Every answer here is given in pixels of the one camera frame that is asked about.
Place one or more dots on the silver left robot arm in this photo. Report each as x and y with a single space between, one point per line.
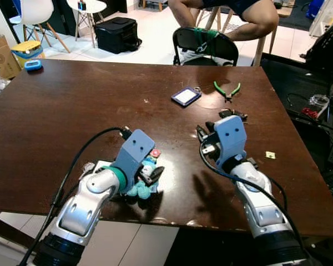
80 213

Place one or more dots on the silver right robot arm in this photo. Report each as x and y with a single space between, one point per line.
261 205

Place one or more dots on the small black object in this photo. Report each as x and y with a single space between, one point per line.
233 114

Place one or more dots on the blue card holder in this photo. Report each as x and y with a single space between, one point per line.
185 96

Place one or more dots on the small yellow piece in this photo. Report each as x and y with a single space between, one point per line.
271 155

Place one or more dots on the black folding chair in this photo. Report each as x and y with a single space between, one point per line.
211 50

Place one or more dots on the wooden stool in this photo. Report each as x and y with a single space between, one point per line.
261 47

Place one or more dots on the clear container red parts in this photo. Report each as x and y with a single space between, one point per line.
317 105

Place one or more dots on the person in dark shorts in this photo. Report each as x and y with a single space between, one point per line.
250 19

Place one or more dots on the black metal rack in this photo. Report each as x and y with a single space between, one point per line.
316 83

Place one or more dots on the black bag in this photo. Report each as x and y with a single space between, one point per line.
117 34

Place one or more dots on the small blue device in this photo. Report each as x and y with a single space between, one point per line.
33 65

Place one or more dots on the small round white table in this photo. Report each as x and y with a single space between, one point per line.
87 6

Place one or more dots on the cardboard box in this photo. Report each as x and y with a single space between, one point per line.
1 55

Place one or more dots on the white chair wooden legs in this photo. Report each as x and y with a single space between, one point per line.
38 11

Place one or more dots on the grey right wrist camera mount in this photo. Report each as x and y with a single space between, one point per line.
230 136

